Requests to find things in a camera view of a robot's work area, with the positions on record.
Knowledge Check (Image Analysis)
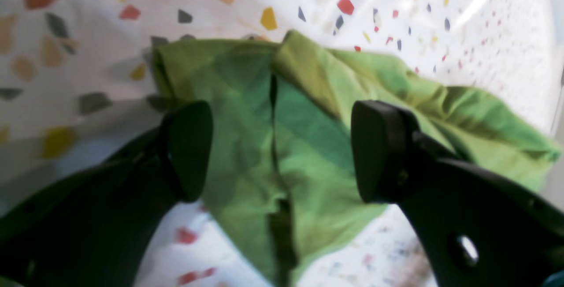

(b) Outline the green t-shirt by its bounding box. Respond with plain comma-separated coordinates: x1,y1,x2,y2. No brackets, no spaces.
152,31,562,287

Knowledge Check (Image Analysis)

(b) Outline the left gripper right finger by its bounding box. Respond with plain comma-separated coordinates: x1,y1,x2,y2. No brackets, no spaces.
351,101,564,287

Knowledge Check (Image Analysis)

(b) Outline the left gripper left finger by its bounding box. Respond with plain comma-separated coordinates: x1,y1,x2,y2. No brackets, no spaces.
0,101,214,287

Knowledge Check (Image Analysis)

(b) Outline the terrazzo patterned tablecloth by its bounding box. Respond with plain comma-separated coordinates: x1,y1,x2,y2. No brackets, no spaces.
1,0,563,287

